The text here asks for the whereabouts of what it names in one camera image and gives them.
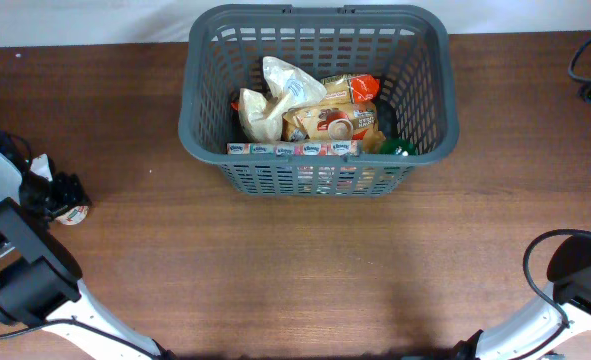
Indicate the orange coffee snack bag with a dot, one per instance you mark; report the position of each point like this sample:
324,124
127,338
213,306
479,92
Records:
338,129

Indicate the green lid jar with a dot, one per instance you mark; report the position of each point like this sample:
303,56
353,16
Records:
397,146
74,216

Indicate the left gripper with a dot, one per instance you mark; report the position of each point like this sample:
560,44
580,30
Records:
66,190

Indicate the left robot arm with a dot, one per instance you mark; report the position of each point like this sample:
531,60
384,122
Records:
41,283

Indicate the orange spaghetti packet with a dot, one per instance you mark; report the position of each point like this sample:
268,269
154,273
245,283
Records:
352,87

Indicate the cream plastic food bag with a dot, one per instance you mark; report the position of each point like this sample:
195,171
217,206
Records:
266,127

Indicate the grey plastic shopping basket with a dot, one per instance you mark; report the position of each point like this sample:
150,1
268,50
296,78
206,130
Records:
406,47

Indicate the white tissue pack bundle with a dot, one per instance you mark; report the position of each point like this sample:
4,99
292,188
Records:
295,148

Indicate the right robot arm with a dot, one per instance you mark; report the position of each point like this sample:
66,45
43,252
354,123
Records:
547,144

